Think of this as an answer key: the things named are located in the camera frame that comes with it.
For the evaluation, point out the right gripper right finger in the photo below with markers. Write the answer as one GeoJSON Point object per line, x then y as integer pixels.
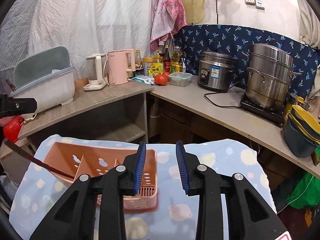
{"type": "Point", "coordinates": [229, 206]}

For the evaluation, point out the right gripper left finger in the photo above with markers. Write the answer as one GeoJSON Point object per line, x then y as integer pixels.
{"type": "Point", "coordinates": [95, 198]}

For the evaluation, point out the dark brown-red chopstick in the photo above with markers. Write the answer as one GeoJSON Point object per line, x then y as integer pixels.
{"type": "Point", "coordinates": [31, 158]}

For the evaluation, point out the red plastic basin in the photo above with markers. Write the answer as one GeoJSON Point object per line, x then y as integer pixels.
{"type": "Point", "coordinates": [12, 129]}

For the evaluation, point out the white dish drainer with lid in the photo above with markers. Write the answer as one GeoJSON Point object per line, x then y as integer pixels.
{"type": "Point", "coordinates": [48, 77]}

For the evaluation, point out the pink perforated utensil holder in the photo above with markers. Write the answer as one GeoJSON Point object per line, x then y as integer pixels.
{"type": "Point", "coordinates": [76, 160]}

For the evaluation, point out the green plastic bag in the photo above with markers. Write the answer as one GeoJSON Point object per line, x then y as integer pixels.
{"type": "Point", "coordinates": [305, 194]}

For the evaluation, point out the blue patterned tablecloth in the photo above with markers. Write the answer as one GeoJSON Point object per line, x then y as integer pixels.
{"type": "Point", "coordinates": [176, 214]}

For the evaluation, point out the white glass kettle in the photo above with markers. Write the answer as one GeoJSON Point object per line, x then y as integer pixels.
{"type": "Point", "coordinates": [97, 65]}

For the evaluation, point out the dark green yellow-rimmed bowls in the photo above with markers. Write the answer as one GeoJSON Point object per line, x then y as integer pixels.
{"type": "Point", "coordinates": [301, 131]}

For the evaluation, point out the black induction cooker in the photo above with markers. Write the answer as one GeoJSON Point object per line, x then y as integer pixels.
{"type": "Point", "coordinates": [275, 118]}

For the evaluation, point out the pink electric kettle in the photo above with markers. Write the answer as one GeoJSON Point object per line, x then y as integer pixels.
{"type": "Point", "coordinates": [120, 62]}

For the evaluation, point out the blue wet wipes pack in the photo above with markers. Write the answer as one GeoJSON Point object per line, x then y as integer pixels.
{"type": "Point", "coordinates": [147, 80]}

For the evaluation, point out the red tomato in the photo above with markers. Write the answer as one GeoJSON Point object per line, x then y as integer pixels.
{"type": "Point", "coordinates": [161, 79]}

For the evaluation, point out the white tin can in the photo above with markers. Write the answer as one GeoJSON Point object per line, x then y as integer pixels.
{"type": "Point", "coordinates": [147, 63]}

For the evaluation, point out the large steel steamer pot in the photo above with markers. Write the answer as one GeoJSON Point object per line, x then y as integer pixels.
{"type": "Point", "coordinates": [270, 72]}

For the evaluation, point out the steel rice cooker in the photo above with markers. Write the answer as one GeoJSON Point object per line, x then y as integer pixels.
{"type": "Point", "coordinates": [215, 70]}

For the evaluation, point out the yellow seasoning packet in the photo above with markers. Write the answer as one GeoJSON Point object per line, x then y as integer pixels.
{"type": "Point", "coordinates": [155, 69]}

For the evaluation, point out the clear food container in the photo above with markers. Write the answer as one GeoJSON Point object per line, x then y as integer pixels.
{"type": "Point", "coordinates": [179, 79]}

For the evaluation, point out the dark soy sauce bottle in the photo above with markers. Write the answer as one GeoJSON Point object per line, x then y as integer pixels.
{"type": "Point", "coordinates": [166, 59]}

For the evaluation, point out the cooking oil bottle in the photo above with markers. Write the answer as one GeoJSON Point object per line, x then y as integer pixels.
{"type": "Point", "coordinates": [176, 60]}

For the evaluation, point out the pink floral apron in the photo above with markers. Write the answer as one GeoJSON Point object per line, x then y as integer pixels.
{"type": "Point", "coordinates": [168, 18]}

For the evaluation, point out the blue patterned backsplash cloth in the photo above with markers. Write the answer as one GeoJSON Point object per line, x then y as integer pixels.
{"type": "Point", "coordinates": [236, 41]}

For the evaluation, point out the yellow cutting board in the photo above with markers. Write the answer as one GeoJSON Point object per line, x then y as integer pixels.
{"type": "Point", "coordinates": [194, 11]}

